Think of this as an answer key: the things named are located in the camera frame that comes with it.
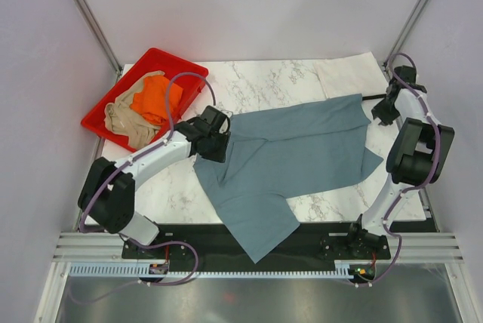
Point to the right aluminium frame post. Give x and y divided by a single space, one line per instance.
406 30

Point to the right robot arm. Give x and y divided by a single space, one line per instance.
415 160

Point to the red plastic bin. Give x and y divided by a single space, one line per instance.
179 71

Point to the aluminium frame post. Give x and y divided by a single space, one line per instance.
99 35
406 30

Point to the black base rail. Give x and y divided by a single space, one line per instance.
311 245

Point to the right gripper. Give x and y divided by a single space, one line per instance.
379 111

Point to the white slotted cable duct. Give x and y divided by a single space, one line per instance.
153 271

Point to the white folded mat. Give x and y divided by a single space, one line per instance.
357 74

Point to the left aluminium frame post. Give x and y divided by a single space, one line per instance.
99 35

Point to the orange t-shirt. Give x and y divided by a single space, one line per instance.
150 102

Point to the grey-blue t-shirt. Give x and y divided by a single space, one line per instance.
277 154

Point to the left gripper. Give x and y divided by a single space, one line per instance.
219 156

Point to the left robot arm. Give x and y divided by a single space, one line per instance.
108 194

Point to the beige t-shirt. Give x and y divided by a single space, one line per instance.
122 120

